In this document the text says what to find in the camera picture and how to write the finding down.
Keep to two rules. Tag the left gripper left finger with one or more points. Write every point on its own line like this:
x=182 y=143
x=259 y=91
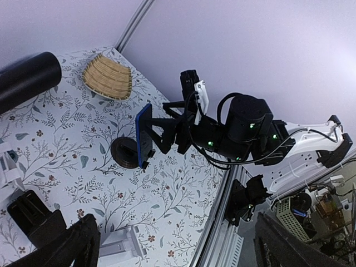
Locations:
x=77 y=246

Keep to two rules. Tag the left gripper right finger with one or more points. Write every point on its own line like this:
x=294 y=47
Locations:
x=275 y=246

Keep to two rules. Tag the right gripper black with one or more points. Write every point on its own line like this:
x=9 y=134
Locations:
x=186 y=130

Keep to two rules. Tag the blue smartphone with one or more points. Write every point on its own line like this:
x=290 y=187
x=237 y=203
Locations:
x=145 y=149

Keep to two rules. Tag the round wooden base phone stand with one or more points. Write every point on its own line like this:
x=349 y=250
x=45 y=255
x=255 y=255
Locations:
x=124 y=152

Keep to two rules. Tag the white folding phone stand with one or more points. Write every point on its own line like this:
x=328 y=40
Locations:
x=10 y=176

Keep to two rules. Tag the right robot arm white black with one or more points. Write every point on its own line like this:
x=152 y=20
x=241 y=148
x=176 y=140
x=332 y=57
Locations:
x=244 y=132

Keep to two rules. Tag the black folding phone stand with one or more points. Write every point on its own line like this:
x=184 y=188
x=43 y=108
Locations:
x=37 y=222

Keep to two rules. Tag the grey white phone stand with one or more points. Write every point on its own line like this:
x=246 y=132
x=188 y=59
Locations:
x=120 y=245

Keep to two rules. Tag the woven bamboo tray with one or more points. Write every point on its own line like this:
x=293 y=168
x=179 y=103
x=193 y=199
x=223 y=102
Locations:
x=107 y=78

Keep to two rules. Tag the floral table mat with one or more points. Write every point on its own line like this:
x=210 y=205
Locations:
x=63 y=137

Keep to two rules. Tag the black cylinder speaker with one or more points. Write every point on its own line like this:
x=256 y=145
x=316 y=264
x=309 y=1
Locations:
x=28 y=78

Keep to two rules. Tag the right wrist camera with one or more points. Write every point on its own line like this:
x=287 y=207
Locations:
x=196 y=91

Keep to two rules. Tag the front aluminium rail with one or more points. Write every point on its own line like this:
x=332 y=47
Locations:
x=220 y=244

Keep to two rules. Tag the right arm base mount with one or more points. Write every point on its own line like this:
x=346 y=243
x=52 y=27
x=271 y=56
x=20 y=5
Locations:
x=244 y=199

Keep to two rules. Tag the right aluminium corner post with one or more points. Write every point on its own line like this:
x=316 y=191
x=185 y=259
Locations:
x=133 y=24

